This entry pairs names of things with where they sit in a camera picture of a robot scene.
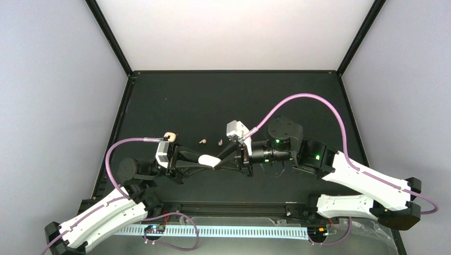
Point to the small circuit board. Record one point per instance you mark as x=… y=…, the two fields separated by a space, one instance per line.
x=155 y=229
x=317 y=231

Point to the left black frame post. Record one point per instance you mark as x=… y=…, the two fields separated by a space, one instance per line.
x=109 y=35

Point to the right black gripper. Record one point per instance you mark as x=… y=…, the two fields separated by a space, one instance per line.
x=241 y=162

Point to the black frame post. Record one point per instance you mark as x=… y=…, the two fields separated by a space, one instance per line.
x=363 y=30
x=109 y=35

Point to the white slotted cable duct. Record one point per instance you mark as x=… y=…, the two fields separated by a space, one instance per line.
x=271 y=232

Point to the black aluminium front rail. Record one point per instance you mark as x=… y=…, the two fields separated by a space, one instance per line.
x=241 y=209

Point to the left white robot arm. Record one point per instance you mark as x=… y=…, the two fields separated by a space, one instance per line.
x=124 y=206

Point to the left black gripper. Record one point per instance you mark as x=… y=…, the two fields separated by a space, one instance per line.
x=183 y=167

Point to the right small circuit board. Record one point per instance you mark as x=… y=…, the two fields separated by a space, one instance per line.
x=317 y=231

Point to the left small circuit board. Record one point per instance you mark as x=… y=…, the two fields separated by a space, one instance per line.
x=155 y=229

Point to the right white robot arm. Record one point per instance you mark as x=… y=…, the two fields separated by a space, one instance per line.
x=387 y=200

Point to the oval white charging case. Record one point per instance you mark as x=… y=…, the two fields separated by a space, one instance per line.
x=208 y=160

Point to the square white earbud case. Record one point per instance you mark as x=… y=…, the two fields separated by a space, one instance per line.
x=170 y=137

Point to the right black frame post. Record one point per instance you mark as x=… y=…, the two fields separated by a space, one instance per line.
x=363 y=30

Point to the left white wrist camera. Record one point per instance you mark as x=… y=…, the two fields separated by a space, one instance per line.
x=161 y=155

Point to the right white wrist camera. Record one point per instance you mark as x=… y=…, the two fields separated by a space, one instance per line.
x=236 y=131

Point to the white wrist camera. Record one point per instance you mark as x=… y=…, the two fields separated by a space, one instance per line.
x=236 y=131
x=161 y=155

